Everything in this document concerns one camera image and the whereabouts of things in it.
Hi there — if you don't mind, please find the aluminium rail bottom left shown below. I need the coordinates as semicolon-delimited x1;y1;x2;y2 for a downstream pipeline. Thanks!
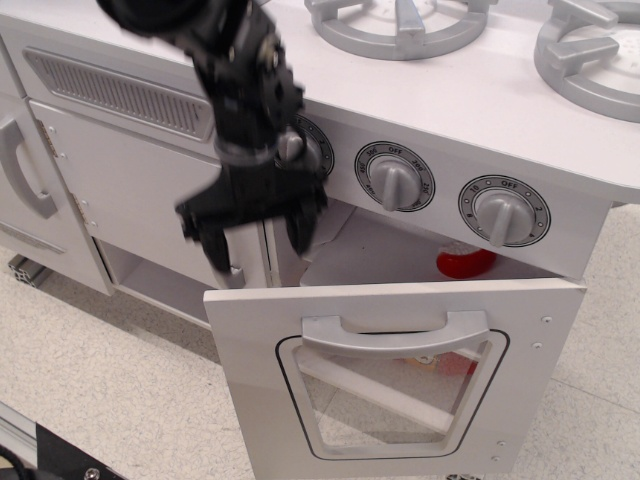
0;403;38;467

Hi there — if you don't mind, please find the white toy kitchen body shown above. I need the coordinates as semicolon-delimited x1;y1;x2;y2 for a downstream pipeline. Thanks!
1;1;639;323

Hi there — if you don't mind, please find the white cabinet door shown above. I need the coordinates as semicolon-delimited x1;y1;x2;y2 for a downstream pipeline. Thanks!
30;102;223;288

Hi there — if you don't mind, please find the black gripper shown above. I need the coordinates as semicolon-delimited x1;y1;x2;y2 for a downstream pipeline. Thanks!
176;151;327;273

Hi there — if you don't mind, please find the white oven door with window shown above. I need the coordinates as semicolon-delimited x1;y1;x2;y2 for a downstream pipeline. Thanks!
204;278;585;479

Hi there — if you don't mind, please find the left silver stove burner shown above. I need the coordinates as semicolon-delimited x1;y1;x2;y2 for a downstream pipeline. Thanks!
304;1;495;61

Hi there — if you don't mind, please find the silver stove burner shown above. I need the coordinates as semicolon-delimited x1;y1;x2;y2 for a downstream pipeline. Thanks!
534;1;639;123
304;1;495;61

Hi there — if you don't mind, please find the red toy food item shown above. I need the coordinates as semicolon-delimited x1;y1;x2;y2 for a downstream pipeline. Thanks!
436;241;497;280

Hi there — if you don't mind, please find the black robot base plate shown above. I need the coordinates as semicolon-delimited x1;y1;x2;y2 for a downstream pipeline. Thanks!
0;423;126;480

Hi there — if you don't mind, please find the silver oven door handle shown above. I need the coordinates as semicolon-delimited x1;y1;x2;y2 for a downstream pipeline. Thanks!
301;311;490;360

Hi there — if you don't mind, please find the silver cabinet door handle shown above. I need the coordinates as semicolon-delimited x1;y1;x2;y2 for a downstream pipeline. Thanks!
220;265;246;289

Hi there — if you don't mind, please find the right silver stove burner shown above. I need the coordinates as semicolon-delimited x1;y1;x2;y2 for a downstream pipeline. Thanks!
534;1;639;123

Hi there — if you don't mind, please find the right grey control knob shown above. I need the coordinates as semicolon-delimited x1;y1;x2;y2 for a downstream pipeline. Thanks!
458;175;551;248

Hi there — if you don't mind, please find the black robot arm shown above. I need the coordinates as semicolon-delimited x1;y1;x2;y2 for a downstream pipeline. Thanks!
99;1;327;274

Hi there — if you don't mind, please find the silver vent grille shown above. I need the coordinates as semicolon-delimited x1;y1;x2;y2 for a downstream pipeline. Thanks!
23;48;214;141

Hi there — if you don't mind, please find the aluminium frame rail left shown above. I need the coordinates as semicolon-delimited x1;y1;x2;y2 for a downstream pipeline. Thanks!
8;255;52;288

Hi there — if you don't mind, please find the grey control knob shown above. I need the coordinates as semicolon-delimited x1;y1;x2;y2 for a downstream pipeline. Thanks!
275;115;335;178
354;141;436;213
458;175;551;248

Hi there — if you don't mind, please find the left grey control knob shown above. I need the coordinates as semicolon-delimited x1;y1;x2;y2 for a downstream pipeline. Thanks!
275;115;335;178

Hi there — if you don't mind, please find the middle grey control knob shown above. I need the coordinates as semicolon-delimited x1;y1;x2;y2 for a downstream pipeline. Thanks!
354;141;436;213

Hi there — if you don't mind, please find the white far-left door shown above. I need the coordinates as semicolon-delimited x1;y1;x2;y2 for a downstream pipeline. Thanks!
1;95;113;295

